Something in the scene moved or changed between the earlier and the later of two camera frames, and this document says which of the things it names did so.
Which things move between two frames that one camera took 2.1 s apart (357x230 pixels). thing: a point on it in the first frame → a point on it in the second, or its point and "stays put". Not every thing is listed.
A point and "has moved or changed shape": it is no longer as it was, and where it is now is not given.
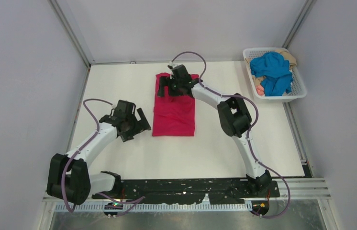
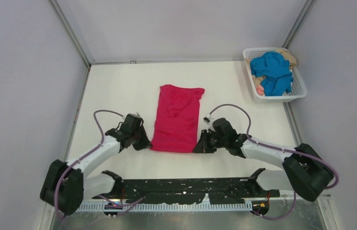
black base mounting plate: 190,191 stays put
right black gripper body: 174,86 → 212,141
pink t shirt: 173,115 has moved or changed shape
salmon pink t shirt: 260,90 stays put
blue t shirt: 275,73 stays put
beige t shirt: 287,56 stays put
